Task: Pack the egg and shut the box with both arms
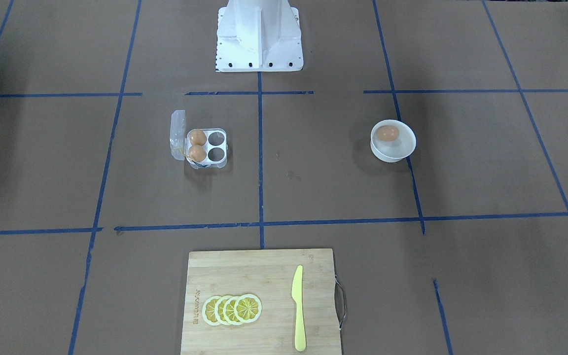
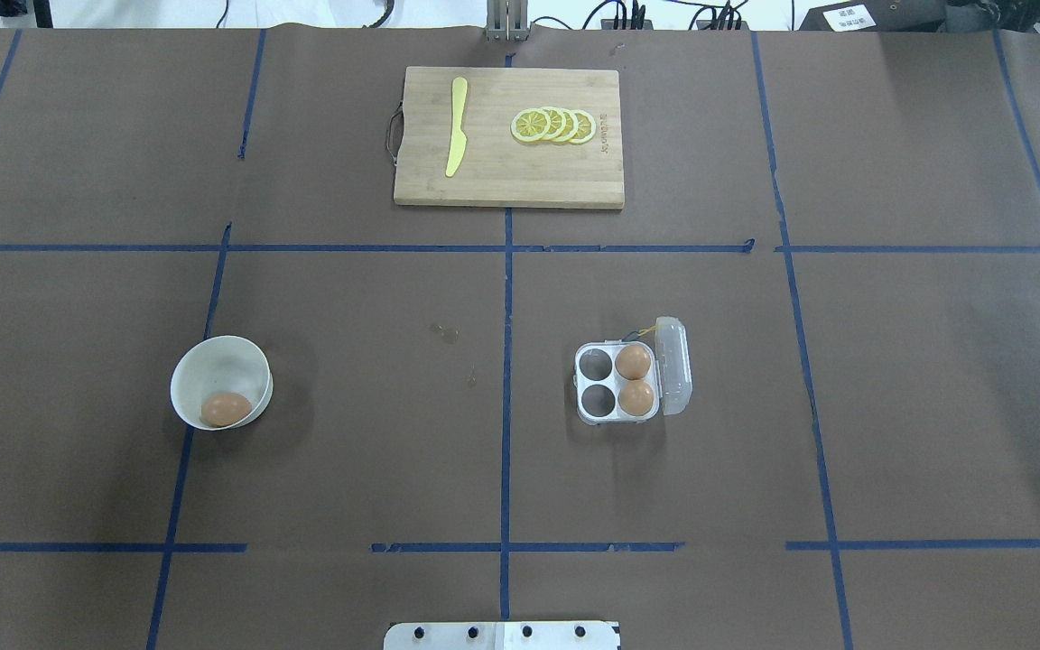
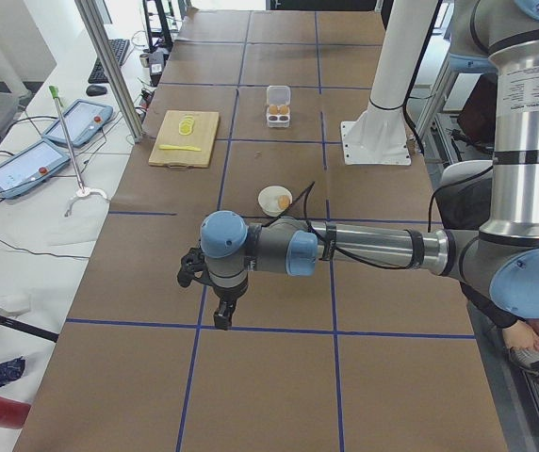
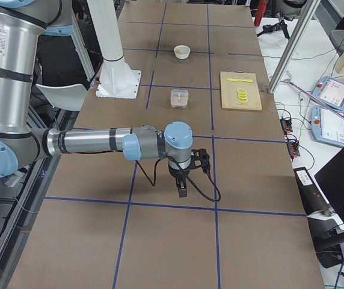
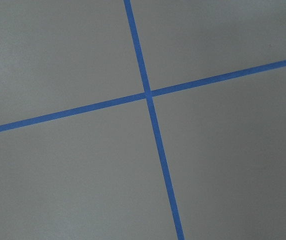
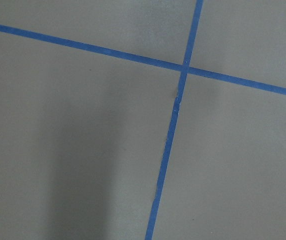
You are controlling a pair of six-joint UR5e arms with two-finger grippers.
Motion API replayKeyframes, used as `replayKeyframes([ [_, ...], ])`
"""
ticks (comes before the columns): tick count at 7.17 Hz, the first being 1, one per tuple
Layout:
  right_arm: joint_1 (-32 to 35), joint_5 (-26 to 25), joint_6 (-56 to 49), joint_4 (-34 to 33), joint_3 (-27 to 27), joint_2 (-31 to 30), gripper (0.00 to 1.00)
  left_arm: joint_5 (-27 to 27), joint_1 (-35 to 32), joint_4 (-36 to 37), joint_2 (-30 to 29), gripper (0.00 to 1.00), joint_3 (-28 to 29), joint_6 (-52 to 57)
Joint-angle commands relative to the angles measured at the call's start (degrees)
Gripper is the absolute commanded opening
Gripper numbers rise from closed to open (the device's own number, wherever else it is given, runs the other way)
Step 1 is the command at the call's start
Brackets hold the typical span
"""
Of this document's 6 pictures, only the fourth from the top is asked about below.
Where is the clear plastic egg box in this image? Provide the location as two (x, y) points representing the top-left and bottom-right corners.
(170, 89), (189, 108)

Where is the yellow plastic knife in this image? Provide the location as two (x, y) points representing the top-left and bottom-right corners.
(226, 78), (254, 83)

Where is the lemon slice four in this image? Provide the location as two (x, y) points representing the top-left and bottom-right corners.
(238, 98), (248, 104)

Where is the aluminium frame post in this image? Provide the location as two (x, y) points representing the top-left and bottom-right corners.
(268, 0), (320, 93)

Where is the teach pendant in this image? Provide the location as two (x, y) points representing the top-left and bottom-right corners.
(311, 106), (344, 148)
(312, 76), (344, 111)

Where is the grabber reach tool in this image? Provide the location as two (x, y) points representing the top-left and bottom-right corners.
(280, 78), (344, 121)

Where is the white bowl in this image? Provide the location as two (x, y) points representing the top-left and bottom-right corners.
(173, 45), (191, 60)

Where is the teach pendant far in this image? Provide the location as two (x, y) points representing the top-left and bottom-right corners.
(312, 76), (344, 111)

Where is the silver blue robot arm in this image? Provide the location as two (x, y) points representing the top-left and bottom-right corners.
(0, 1), (194, 197)

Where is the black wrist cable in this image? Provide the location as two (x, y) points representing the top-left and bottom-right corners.
(136, 150), (221, 202)

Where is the teach pendant near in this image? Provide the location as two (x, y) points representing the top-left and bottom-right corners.
(311, 106), (344, 148)

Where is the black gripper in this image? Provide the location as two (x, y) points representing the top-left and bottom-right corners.
(168, 166), (190, 197)

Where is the bamboo cutting board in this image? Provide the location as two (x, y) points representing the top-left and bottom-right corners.
(220, 72), (262, 111)

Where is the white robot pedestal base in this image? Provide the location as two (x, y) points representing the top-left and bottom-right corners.
(87, 0), (141, 99)

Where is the white chair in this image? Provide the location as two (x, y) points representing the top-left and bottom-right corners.
(36, 84), (87, 111)

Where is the lemon slice one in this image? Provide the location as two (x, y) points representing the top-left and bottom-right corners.
(237, 89), (247, 94)

